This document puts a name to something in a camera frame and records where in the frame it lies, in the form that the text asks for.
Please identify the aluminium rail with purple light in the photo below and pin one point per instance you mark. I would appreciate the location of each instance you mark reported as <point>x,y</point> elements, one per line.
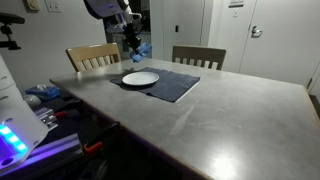
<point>46,158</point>

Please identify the blue cloth towel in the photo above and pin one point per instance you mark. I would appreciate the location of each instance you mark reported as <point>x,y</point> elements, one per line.
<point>140,52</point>

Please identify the orange handled black clamp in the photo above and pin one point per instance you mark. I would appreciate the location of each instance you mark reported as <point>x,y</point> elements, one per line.
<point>96,144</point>

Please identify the blue tissue box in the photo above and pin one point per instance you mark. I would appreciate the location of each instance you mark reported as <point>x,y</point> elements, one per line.
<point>44,92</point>

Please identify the white round plate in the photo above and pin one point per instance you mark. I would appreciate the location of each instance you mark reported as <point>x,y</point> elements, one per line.
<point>140,78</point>

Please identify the dark wooden chair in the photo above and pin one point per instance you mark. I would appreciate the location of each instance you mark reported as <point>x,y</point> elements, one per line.
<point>198,56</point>

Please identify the black camera on mount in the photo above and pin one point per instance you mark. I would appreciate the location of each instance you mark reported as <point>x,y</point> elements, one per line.
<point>8,19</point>

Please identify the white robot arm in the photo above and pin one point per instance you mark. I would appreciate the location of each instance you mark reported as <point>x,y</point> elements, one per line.
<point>21,131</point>

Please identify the light wooden chair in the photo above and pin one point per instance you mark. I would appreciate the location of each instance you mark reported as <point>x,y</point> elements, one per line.
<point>93,56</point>

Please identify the silver door handle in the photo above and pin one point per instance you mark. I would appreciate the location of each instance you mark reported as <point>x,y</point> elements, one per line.
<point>256,33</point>

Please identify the dark blue placemat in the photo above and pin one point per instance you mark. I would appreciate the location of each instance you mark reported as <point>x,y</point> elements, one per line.
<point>170,86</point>

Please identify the beige round thermostat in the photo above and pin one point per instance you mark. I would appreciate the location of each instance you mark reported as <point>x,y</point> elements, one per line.
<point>32,5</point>

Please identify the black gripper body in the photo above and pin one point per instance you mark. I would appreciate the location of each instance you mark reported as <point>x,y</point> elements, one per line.
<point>131,32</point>

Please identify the red handled clamp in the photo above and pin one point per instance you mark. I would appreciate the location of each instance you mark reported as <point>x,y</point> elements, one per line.
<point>64,108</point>

